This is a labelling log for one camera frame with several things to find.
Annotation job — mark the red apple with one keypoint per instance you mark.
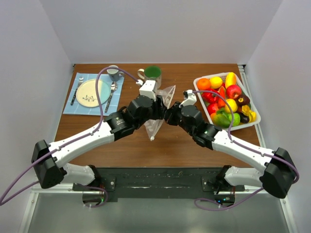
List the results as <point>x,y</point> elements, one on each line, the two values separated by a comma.
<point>233,92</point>

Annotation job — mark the black-handled spoon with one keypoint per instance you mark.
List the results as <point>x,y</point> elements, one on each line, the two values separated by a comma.
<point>113,87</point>

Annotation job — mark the blue checked placemat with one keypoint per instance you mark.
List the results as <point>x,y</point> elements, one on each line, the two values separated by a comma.
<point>77,108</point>

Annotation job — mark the red bell pepper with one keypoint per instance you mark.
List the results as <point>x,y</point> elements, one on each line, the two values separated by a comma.
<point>210,96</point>

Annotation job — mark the red pomegranate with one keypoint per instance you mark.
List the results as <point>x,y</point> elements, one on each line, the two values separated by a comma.
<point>212,108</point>

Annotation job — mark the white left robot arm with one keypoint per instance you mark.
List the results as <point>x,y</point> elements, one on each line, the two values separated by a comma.
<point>52,161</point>

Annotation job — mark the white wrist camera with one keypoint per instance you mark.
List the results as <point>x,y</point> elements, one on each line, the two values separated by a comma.
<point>189,98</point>
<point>147,88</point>

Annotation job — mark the orange tangerine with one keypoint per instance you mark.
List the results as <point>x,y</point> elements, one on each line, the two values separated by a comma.
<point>203,84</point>

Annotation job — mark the grey ceramic mug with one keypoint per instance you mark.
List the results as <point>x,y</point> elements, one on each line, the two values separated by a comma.
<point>114,73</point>

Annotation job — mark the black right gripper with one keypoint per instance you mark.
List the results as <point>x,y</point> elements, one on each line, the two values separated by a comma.
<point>171,112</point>

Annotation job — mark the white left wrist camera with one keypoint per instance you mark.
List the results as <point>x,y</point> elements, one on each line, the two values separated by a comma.
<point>147,88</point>

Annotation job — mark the orange-green mango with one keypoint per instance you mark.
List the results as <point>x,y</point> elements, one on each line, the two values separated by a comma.
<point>220,119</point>

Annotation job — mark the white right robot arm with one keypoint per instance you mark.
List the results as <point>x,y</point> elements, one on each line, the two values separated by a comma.
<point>273,170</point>

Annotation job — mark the black-handled fork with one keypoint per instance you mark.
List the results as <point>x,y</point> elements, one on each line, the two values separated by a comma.
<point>80,81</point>

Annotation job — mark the dark purple mangosteen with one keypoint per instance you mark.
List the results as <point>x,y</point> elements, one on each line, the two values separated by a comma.
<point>242,100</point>

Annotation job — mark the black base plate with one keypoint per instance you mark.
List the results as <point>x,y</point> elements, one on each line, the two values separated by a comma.
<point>164,183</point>

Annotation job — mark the cream and blue plate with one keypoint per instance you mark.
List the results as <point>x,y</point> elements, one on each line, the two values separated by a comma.
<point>86,93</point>

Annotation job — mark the yellow bell pepper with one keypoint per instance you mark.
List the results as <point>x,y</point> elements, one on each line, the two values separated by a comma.
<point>252,116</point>

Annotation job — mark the yellow lemon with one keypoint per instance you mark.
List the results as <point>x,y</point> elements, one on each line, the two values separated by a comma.
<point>215,82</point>

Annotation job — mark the clear polka-dot zip bag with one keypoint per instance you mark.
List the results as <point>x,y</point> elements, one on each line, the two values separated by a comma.
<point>152,126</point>

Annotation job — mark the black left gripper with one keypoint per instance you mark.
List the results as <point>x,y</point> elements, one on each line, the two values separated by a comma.
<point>160,108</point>

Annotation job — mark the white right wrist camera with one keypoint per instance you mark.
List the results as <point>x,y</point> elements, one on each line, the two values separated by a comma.
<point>189,98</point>

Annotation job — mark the green apple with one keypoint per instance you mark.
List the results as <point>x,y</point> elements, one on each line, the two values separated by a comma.
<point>235,118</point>

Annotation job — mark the yellow-orange mango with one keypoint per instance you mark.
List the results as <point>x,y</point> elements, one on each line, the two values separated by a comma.
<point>230,79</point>

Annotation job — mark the green-lined floral mug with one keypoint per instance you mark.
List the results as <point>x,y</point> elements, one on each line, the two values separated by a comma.
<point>153,73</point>

